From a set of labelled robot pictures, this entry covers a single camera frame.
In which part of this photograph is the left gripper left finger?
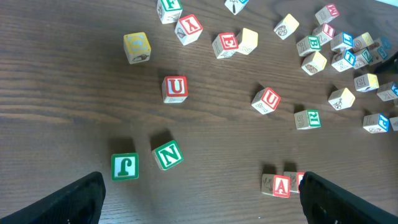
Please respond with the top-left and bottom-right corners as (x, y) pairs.
(1, 171), (106, 224)

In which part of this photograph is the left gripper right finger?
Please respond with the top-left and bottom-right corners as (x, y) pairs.
(299, 172), (397, 224)

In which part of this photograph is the red i block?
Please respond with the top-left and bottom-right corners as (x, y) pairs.
(312, 23), (335, 45)
(284, 171), (305, 193)

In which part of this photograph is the red A block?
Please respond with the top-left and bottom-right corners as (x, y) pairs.
(261, 174), (290, 198)

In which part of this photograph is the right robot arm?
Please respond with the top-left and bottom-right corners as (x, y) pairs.
(374, 52), (398, 74)

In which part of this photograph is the green J block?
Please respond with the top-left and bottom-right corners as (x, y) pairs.
(111, 152), (139, 181)

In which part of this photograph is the green R block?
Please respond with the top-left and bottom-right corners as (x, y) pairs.
(294, 110), (322, 129)

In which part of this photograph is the blue P block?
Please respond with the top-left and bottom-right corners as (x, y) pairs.
(363, 113), (390, 134)

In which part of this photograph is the green N block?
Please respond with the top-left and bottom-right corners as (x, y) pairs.
(152, 140), (184, 170)

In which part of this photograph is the yellow block centre right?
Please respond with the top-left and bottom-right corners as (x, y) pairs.
(328, 88), (356, 110)

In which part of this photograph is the red U block centre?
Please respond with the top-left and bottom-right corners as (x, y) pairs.
(251, 87), (281, 114)

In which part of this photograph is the red u block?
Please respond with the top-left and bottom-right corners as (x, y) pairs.
(162, 76), (188, 103)
(251, 87), (281, 114)

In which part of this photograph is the blue 2 block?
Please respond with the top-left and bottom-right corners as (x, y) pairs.
(377, 82), (398, 101)

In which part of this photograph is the yellow block below B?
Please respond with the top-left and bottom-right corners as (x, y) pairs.
(301, 52), (327, 76)

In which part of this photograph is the blue T block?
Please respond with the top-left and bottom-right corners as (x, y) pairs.
(331, 50), (356, 72)

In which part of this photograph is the red U block left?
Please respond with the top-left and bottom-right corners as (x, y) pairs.
(162, 76), (188, 103)

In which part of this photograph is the green Z block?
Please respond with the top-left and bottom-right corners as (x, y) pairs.
(354, 47), (373, 70)

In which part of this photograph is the green B block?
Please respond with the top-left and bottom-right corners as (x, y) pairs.
(296, 35), (322, 57)

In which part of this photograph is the blue 5 block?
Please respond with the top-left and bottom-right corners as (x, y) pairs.
(370, 46), (388, 65)

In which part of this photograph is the blue L block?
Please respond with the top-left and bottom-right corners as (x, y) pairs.
(330, 32), (354, 53)

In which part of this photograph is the yellow block far left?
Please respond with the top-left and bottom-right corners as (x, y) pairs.
(123, 32), (152, 64)

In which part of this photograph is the yellow O block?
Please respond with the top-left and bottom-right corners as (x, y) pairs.
(352, 32), (374, 52)

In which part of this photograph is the blue D block upper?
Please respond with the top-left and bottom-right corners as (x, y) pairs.
(374, 37), (392, 50)

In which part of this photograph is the yellow block top centre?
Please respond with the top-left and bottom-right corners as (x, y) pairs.
(274, 14), (299, 40)

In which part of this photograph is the yellow block beside E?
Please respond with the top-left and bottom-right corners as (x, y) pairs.
(236, 28), (259, 55)

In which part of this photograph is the red E block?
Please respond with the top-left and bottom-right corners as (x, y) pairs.
(212, 32), (239, 59)

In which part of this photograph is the red W block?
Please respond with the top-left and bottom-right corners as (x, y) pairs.
(315, 4), (340, 25)

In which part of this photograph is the red Y block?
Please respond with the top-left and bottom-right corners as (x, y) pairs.
(175, 14), (203, 45)

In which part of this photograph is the green F block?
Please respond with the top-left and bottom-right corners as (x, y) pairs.
(156, 0), (183, 24)

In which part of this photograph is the blue X block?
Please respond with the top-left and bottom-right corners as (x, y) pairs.
(224, 0), (249, 15)

